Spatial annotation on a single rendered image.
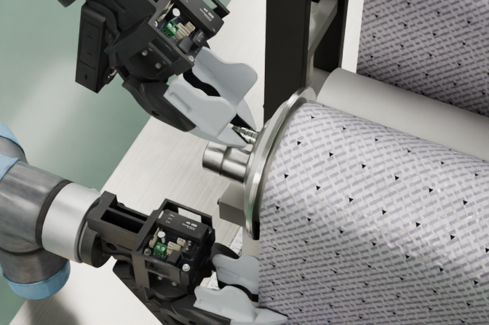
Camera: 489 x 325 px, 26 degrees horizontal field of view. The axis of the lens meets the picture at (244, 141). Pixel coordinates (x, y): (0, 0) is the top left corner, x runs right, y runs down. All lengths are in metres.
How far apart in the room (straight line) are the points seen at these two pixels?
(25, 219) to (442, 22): 0.45
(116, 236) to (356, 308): 0.24
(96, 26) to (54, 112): 1.77
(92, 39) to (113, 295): 0.45
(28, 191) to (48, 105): 1.62
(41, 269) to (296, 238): 0.36
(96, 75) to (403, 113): 0.30
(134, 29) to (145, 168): 0.55
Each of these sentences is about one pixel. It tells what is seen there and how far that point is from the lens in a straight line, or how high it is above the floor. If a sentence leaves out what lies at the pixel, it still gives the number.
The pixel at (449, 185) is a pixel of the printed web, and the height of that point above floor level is 1.31.
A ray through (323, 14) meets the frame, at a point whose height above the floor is 1.06.
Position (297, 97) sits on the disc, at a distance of 0.92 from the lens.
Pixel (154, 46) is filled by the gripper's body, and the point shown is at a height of 1.39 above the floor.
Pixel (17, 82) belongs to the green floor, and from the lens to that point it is 2.77.
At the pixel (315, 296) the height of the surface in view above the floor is 1.16.
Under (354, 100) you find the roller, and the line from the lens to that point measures 1.04.
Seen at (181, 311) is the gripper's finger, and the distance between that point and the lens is 1.05.
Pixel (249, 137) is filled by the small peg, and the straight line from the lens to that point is 0.95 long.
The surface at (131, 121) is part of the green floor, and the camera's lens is 2.64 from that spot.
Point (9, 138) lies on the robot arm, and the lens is 1.28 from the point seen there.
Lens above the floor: 2.01
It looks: 51 degrees down
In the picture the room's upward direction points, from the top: straight up
